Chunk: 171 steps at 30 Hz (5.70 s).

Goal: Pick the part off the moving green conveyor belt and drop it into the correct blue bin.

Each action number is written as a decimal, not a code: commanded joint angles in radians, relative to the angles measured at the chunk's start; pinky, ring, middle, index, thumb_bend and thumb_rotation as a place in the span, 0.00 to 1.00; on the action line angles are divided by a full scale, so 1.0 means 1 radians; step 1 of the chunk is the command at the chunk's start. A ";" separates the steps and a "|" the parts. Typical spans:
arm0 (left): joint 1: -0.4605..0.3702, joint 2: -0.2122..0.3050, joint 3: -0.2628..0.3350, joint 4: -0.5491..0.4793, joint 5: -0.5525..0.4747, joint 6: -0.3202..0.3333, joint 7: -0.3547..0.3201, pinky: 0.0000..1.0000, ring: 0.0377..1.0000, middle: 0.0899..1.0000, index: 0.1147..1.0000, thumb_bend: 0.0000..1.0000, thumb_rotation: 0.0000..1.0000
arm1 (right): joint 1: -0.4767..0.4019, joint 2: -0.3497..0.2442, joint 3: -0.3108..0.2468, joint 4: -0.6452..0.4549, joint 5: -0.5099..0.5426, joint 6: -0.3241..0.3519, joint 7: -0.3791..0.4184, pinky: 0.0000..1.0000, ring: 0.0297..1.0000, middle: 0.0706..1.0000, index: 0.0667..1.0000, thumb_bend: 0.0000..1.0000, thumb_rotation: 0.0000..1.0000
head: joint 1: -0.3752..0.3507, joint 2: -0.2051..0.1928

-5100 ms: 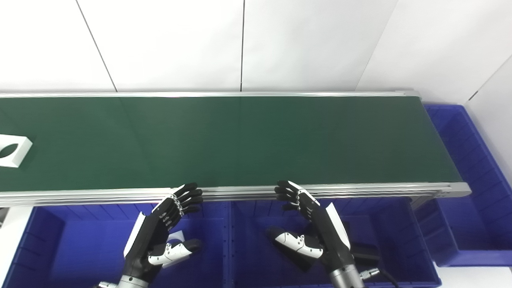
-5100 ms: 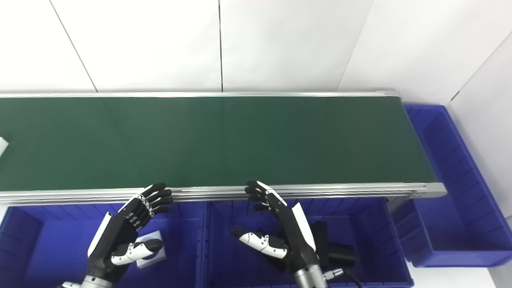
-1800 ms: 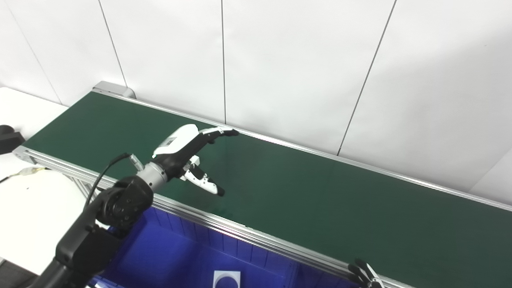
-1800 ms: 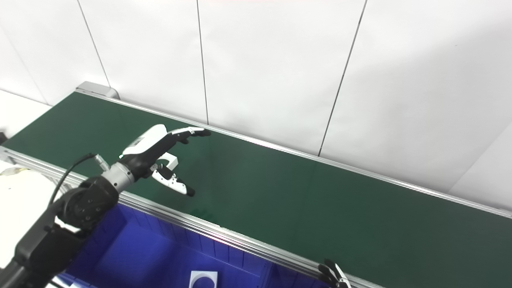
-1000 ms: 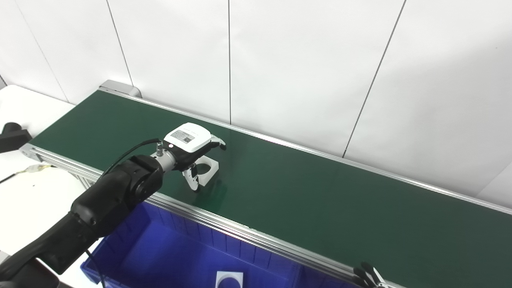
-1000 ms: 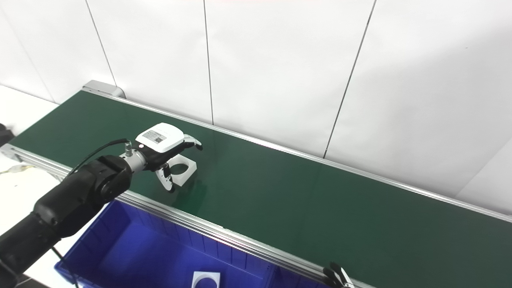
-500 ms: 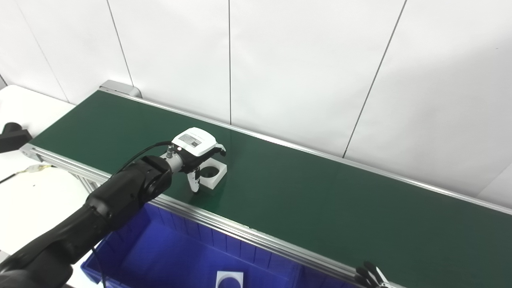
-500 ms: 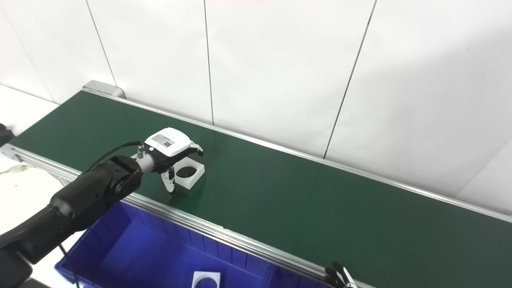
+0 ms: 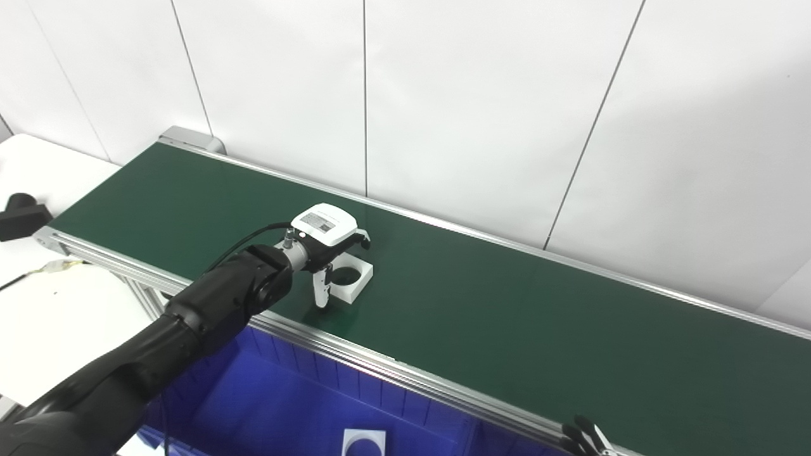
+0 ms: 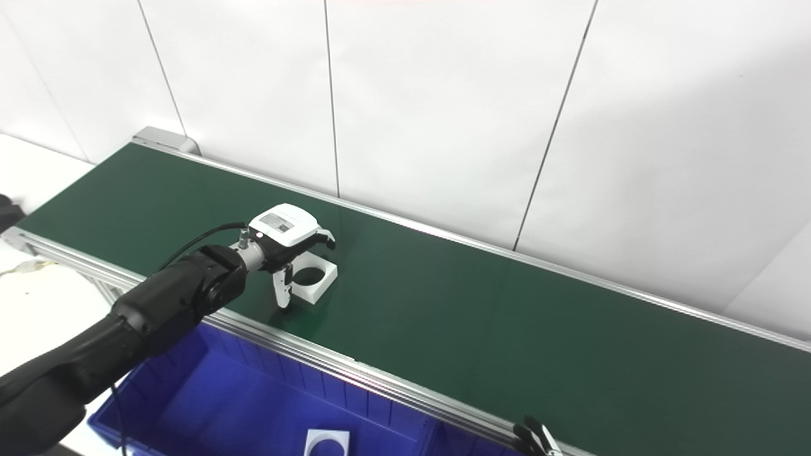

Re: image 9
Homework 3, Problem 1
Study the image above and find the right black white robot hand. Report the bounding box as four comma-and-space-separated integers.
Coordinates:
561, 415, 614, 456

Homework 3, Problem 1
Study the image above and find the green conveyor belt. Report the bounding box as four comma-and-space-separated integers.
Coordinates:
49, 141, 811, 456
32, 125, 811, 456

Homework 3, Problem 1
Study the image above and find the cable with white connector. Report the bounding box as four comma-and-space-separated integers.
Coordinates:
0, 258, 86, 292

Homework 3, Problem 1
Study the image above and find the black device on table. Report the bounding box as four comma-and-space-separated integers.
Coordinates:
0, 193, 53, 243

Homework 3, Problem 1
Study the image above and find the white block with round hole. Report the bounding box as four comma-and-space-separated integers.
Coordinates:
326, 253, 374, 302
342, 429, 387, 456

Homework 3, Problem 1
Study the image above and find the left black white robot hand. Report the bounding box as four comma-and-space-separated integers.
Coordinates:
291, 203, 372, 310

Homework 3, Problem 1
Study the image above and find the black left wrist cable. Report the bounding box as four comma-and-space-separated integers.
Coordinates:
206, 222, 293, 273

